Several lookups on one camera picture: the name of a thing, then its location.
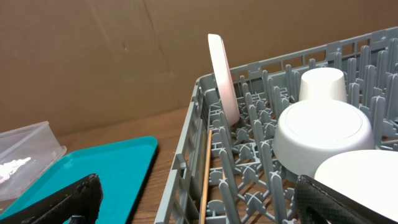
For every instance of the large white plate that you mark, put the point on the large white plate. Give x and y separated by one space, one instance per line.
223 78

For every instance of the grey bowl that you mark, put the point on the grey bowl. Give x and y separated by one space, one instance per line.
310 132

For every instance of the teal plastic tray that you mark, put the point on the teal plastic tray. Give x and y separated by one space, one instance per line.
122 168

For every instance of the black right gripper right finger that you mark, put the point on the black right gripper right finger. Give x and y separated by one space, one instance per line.
317 203

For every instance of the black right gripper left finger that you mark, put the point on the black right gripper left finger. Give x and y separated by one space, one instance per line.
78 202

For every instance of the clear plastic bin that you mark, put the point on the clear plastic bin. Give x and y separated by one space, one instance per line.
36 141

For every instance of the white napkin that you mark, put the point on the white napkin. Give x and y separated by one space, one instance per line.
9 168

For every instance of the white paper cup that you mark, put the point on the white paper cup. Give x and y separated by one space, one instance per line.
323 84

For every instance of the grey dishwasher rack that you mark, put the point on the grey dishwasher rack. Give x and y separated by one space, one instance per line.
257 186

